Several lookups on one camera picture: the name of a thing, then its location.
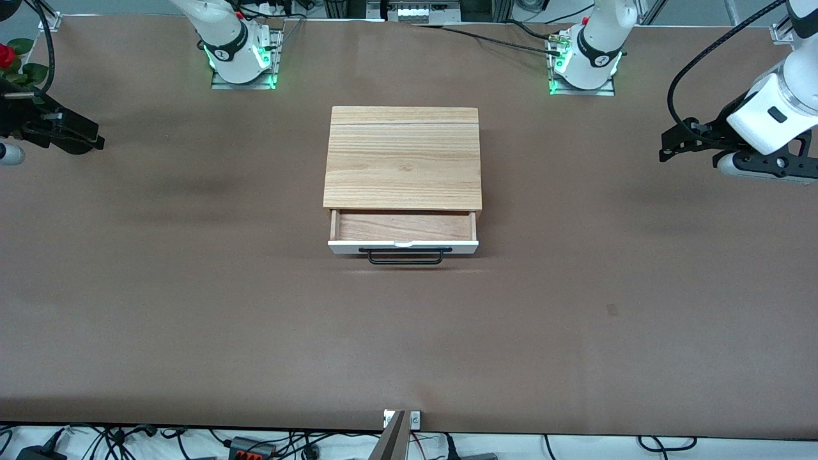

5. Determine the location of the white-front drawer with black handle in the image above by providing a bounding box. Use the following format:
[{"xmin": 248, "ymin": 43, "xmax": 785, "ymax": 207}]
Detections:
[{"xmin": 328, "ymin": 209, "xmax": 480, "ymax": 266}]

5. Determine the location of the wooden drawer cabinet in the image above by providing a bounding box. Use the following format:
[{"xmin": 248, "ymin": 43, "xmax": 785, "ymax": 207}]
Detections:
[{"xmin": 323, "ymin": 106, "xmax": 482, "ymax": 222}]

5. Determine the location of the black cylindrical vase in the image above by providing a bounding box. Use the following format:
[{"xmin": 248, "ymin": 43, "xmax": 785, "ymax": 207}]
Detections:
[{"xmin": 13, "ymin": 96, "xmax": 98, "ymax": 156}]

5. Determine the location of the red rose with leaves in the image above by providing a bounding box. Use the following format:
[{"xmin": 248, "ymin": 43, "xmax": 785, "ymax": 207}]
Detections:
[{"xmin": 0, "ymin": 38, "xmax": 50, "ymax": 96}]

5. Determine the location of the brown table cover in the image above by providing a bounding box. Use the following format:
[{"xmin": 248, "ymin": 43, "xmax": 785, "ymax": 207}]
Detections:
[{"xmin": 0, "ymin": 14, "xmax": 818, "ymax": 441}]

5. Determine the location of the white power strip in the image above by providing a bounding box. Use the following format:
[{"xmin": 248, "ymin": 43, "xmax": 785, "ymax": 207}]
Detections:
[{"xmin": 387, "ymin": 5, "xmax": 438, "ymax": 24}]

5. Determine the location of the black box with orange connectors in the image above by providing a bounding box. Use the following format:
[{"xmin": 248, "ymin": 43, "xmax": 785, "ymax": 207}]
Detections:
[{"xmin": 226, "ymin": 436, "xmax": 277, "ymax": 460}]

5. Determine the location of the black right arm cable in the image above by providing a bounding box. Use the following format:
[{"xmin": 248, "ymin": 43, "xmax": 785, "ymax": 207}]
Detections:
[{"xmin": 24, "ymin": 0, "xmax": 57, "ymax": 96}]

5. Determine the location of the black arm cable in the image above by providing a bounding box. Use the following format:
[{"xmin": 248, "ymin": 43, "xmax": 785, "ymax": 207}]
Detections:
[
  {"xmin": 667, "ymin": 0, "xmax": 788, "ymax": 148},
  {"xmin": 24, "ymin": 0, "xmax": 57, "ymax": 96}
]

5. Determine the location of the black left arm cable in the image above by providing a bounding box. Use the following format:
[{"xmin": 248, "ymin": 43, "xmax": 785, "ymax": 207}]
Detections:
[{"xmin": 667, "ymin": 0, "xmax": 788, "ymax": 148}]

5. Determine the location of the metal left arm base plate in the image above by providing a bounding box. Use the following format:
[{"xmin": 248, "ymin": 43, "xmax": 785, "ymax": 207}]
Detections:
[{"xmin": 547, "ymin": 32, "xmax": 616, "ymax": 97}]

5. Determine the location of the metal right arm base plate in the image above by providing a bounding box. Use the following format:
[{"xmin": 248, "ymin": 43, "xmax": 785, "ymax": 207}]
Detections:
[{"xmin": 211, "ymin": 27, "xmax": 283, "ymax": 91}]

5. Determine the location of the short black table cable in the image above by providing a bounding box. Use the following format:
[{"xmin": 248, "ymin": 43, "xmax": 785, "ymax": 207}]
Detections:
[{"xmin": 502, "ymin": 19, "xmax": 558, "ymax": 42}]

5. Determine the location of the long black table cable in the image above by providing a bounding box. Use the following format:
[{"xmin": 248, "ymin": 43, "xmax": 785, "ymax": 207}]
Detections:
[{"xmin": 414, "ymin": 24, "xmax": 564, "ymax": 57}]

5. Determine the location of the black looped floor cable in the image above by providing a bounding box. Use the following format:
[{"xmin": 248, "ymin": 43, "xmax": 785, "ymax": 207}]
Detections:
[{"xmin": 638, "ymin": 436, "xmax": 698, "ymax": 452}]

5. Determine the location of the metal table edge bracket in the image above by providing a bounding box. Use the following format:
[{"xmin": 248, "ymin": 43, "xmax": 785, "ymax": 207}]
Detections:
[{"xmin": 383, "ymin": 410, "xmax": 422, "ymax": 431}]

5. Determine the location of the camera mount post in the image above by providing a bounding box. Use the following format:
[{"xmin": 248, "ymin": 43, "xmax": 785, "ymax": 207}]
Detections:
[{"xmin": 367, "ymin": 410, "xmax": 410, "ymax": 460}]

